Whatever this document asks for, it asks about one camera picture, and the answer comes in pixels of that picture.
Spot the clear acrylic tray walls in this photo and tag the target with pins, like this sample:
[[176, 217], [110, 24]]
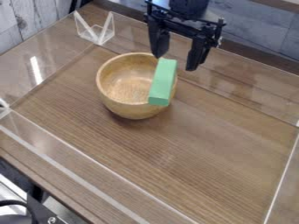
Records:
[[215, 161]]

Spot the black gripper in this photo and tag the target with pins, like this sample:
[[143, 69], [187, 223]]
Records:
[[188, 18]]

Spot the wooden bowl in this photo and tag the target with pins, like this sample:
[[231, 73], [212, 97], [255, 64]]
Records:
[[124, 80]]

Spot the green rectangular block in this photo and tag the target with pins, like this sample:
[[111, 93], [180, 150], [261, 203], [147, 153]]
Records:
[[160, 90]]

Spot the clear acrylic corner bracket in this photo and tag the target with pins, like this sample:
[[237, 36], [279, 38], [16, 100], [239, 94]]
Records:
[[96, 34]]

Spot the black metal table bracket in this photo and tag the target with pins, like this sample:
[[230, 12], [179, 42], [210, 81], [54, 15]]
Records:
[[43, 214]]

